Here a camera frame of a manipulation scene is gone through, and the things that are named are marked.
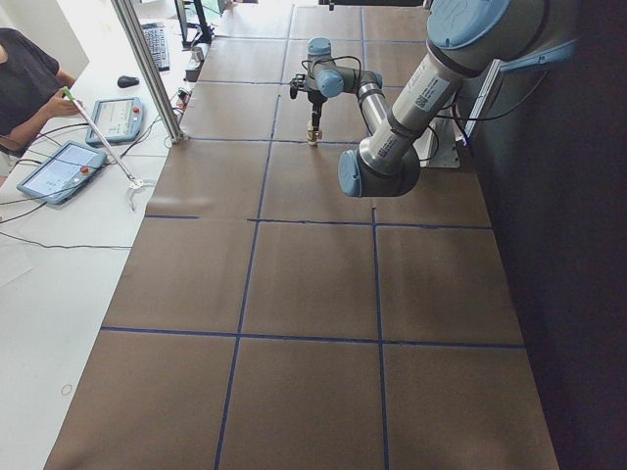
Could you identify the black keyboard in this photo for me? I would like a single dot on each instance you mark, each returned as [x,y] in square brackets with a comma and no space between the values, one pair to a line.
[157,43]

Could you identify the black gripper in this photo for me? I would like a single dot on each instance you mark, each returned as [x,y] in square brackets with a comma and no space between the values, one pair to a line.
[316,101]

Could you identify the aluminium frame post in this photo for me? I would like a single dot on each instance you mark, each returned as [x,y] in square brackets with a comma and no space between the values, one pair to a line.
[134,33]

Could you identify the black computer mouse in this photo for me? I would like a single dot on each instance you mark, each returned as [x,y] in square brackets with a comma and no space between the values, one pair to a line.
[126,81]

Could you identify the black monitor stand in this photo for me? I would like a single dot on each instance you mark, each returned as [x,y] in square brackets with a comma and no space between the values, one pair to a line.
[194,28]

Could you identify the far teach pendant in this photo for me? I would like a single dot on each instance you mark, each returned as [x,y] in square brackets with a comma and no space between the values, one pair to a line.
[120,120]

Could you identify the teach pendant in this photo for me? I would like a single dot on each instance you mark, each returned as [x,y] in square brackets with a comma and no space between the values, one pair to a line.
[120,120]
[60,177]

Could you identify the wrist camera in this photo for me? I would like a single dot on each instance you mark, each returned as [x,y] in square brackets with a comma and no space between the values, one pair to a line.
[298,84]

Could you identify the reach grabber stick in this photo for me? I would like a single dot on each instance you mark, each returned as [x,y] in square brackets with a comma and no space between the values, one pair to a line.
[136,184]

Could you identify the near teach pendant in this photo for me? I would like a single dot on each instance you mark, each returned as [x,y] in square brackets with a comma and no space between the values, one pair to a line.
[60,177]

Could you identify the white PPR pipe fitting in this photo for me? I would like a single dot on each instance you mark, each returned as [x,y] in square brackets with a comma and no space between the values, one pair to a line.
[313,136]

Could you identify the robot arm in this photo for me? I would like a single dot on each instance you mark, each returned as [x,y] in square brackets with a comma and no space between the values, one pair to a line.
[463,39]

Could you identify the white mounting column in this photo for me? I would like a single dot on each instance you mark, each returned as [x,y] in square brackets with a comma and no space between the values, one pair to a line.
[437,147]

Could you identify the person in black shirt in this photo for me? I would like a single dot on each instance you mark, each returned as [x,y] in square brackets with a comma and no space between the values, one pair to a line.
[32,91]

